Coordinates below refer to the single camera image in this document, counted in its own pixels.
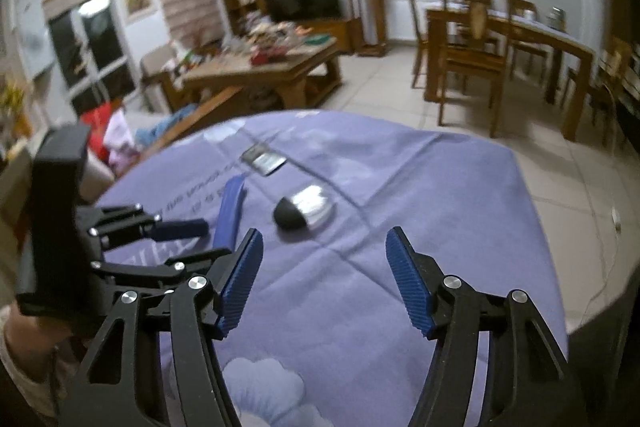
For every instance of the wooden coffee table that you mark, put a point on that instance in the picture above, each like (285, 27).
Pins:
(280, 72)

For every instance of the wooden television cabinet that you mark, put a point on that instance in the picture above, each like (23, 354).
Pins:
(335, 32)

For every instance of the beige armchair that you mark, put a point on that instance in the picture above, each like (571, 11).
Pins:
(155, 67)

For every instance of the silver pouch with black end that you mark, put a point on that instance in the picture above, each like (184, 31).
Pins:
(310, 207)

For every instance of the metal pot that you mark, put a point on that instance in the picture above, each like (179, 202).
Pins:
(557, 18)

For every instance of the person's left forearm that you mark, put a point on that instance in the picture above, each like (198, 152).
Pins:
(25, 367)

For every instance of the purple printed blanket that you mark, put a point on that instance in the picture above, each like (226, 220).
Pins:
(350, 187)

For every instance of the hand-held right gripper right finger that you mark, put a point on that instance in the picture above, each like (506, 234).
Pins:
(407, 282)

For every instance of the white cup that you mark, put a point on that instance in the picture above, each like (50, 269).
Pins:
(529, 15)

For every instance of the white and pink cloth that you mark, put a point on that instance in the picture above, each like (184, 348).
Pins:
(122, 142)

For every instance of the glass balcony door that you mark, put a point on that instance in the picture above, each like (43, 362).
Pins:
(100, 52)

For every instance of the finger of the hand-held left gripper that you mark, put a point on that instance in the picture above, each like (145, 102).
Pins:
(150, 271)
(180, 229)

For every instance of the clutter of small items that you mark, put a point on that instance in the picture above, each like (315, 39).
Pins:
(260, 42)

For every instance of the wooden dining table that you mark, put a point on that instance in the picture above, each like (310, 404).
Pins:
(545, 37)

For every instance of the tall wooden stand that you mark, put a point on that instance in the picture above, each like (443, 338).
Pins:
(367, 22)

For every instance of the red cloth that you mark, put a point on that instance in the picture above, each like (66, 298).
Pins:
(100, 122)

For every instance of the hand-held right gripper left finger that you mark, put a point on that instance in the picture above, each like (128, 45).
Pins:
(240, 287)

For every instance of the blue cloth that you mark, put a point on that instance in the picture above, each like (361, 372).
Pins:
(165, 124)

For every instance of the flat silver wrapper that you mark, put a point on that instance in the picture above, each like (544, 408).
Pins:
(265, 161)

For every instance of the wooden-framed sofa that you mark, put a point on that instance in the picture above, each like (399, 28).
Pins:
(215, 104)

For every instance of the blue plastic strip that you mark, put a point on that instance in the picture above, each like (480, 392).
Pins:
(230, 212)

